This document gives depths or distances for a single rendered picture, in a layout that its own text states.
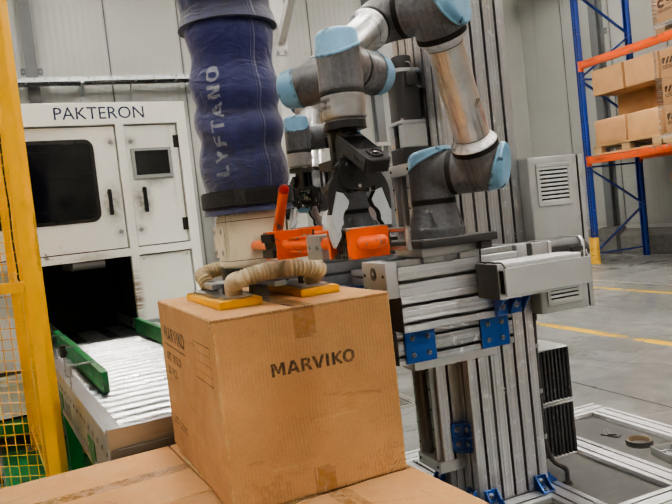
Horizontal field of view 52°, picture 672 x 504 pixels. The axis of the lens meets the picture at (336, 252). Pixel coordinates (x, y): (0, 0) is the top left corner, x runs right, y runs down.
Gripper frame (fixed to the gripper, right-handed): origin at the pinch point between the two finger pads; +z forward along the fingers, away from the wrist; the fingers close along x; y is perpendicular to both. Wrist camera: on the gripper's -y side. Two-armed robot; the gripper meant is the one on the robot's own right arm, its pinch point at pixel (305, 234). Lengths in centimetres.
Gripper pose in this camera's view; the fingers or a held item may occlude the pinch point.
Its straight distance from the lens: 206.8
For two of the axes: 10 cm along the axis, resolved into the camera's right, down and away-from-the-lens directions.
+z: 1.1, 9.9, 0.5
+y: 4.1, 0.0, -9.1
